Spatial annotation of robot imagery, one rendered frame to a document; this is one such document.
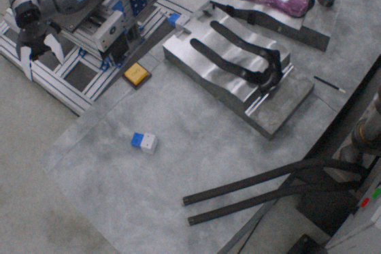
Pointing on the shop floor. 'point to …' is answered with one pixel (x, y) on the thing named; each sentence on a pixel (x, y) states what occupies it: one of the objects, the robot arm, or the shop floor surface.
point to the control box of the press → (352, 229)
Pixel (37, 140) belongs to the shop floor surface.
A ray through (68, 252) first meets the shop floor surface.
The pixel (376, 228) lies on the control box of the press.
